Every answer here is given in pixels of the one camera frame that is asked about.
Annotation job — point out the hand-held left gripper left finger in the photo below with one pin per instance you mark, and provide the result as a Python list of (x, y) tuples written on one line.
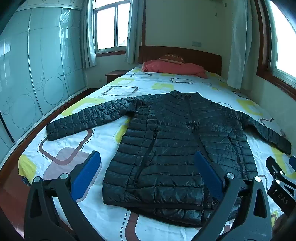
[(86, 176)]

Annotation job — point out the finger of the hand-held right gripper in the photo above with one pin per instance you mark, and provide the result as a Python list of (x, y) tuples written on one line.
[(276, 165)]

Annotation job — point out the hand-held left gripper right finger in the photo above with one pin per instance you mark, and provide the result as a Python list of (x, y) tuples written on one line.
[(209, 177)]

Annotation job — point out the black quilted puffer jacket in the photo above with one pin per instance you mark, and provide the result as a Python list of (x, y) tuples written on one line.
[(173, 139)]

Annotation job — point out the bed with patterned sheet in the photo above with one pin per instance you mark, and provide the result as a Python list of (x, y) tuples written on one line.
[(76, 120)]

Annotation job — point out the wooden nightstand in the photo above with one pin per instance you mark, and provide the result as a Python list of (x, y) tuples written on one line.
[(115, 75)]

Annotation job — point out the red pillow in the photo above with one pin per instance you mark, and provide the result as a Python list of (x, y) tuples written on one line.
[(171, 68)]

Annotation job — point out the frosted glass sliding wardrobe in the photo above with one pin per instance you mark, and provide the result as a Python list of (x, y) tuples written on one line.
[(41, 69)]

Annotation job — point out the wood framed window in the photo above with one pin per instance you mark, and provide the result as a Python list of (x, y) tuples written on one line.
[(284, 46)]

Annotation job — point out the wooden headboard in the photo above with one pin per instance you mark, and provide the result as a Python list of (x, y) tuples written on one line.
[(198, 58)]

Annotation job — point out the long white curtain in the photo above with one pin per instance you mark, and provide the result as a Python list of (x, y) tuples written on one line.
[(241, 46)]

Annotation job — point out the brown patterned pillow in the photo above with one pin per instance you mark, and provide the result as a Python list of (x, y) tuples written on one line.
[(172, 58)]

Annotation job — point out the pale curtain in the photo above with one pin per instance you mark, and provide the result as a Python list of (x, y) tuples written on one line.
[(135, 30), (89, 34)]

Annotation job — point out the white framed window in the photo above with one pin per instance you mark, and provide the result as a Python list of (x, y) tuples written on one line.
[(108, 25)]

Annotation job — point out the wall outlet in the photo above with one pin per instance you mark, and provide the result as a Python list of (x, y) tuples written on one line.
[(196, 43)]

